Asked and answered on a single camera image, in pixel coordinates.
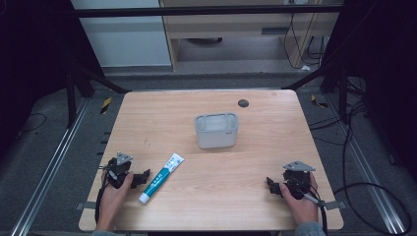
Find black metal stand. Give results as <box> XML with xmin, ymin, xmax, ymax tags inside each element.
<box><xmin>64</xmin><ymin>63</ymin><xmax>131</xmax><ymax>130</ymax></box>
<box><xmin>281</xmin><ymin>61</ymin><xmax>350</xmax><ymax>125</ymax></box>

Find dark curtain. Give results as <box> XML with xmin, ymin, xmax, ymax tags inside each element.
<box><xmin>322</xmin><ymin>0</ymin><xmax>417</xmax><ymax>180</ymax></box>
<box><xmin>0</xmin><ymin>0</ymin><xmax>105</xmax><ymax>158</ymax></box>

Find person's left hand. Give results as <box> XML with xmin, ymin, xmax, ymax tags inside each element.
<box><xmin>95</xmin><ymin>172</ymin><xmax>135</xmax><ymax>231</ymax></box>

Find light wooden desk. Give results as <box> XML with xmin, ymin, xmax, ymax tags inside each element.
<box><xmin>159</xmin><ymin>0</ymin><xmax>344</xmax><ymax>72</ymax></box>

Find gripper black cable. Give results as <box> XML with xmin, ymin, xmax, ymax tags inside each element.
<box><xmin>302</xmin><ymin>192</ymin><xmax>329</xmax><ymax>236</ymax></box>
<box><xmin>93</xmin><ymin>183</ymin><xmax>110</xmax><ymax>224</ymax></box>

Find grey tape strip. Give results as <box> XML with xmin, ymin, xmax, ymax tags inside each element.
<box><xmin>324</xmin><ymin>200</ymin><xmax>347</xmax><ymax>211</ymax></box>
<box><xmin>75</xmin><ymin>202</ymin><xmax>98</xmax><ymax>211</ymax></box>

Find black hanging desk cables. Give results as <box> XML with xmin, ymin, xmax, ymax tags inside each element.
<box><xmin>282</xmin><ymin>12</ymin><xmax>325</xmax><ymax>71</ymax></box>

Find white cabinet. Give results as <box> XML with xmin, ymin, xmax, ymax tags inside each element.
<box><xmin>70</xmin><ymin>0</ymin><xmax>173</xmax><ymax>69</ymax></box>

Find black looped floor cable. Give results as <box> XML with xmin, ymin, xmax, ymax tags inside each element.
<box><xmin>333</xmin><ymin>100</ymin><xmax>413</xmax><ymax>236</ymax></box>

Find grey plastic storage box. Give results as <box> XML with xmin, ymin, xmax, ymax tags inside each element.
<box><xmin>194</xmin><ymin>112</ymin><xmax>240</xmax><ymax>150</ymax></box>

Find white and teal toothpaste tube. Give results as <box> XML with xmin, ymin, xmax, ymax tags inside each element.
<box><xmin>138</xmin><ymin>152</ymin><xmax>186</xmax><ymax>206</ymax></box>

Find person's right hand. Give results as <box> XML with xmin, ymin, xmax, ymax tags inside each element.
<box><xmin>278</xmin><ymin>172</ymin><xmax>320</xmax><ymax>227</ymax></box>

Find black horizontal frame bar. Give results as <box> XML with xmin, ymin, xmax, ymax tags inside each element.
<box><xmin>73</xmin><ymin>4</ymin><xmax>344</xmax><ymax>19</ymax></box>

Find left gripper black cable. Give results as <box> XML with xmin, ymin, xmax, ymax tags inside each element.
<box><xmin>93</xmin><ymin>183</ymin><xmax>110</xmax><ymax>224</ymax></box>

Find yellow and black tape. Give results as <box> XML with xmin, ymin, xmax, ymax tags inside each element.
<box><xmin>310</xmin><ymin>93</ymin><xmax>329</xmax><ymax>109</ymax></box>
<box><xmin>99</xmin><ymin>96</ymin><xmax>113</xmax><ymax>115</ymax></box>

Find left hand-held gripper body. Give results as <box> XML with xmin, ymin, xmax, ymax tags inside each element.
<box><xmin>105</xmin><ymin>150</ymin><xmax>134</xmax><ymax>190</ymax></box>

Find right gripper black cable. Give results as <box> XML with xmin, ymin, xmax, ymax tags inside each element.
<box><xmin>302</xmin><ymin>192</ymin><xmax>329</xmax><ymax>236</ymax></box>

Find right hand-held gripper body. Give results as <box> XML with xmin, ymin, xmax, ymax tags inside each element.
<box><xmin>282</xmin><ymin>160</ymin><xmax>317</xmax><ymax>201</ymax></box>

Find aluminium floor rail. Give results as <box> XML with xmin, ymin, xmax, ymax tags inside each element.
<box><xmin>10</xmin><ymin>97</ymin><xmax>90</xmax><ymax>236</ymax></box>
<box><xmin>324</xmin><ymin>93</ymin><xmax>408</xmax><ymax>236</ymax></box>

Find thin black floor cable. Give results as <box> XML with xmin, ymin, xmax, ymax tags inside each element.
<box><xmin>19</xmin><ymin>112</ymin><xmax>47</xmax><ymax>134</ymax></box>

